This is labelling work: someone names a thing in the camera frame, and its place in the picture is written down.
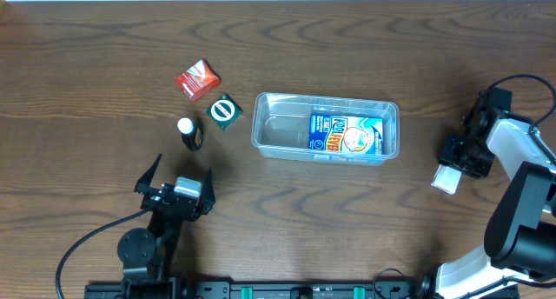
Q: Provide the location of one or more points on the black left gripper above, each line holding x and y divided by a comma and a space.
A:
155, 197

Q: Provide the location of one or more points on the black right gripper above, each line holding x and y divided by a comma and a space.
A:
454, 156

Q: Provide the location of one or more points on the white green Panadol box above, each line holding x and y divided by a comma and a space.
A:
446, 179

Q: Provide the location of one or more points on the blue Kool Fever box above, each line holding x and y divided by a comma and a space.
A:
346, 134

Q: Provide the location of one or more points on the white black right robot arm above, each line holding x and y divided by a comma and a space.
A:
518, 247

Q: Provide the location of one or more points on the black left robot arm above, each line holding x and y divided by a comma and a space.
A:
147, 253

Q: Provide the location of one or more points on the clear plastic container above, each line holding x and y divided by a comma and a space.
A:
281, 126

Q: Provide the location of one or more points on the dark bottle white cap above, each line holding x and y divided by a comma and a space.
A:
191, 133

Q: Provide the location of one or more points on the green Zam-Buk box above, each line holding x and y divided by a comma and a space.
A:
224, 111

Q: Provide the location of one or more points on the red medicine box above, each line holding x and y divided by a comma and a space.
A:
197, 80

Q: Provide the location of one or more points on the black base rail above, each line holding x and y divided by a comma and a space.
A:
232, 290

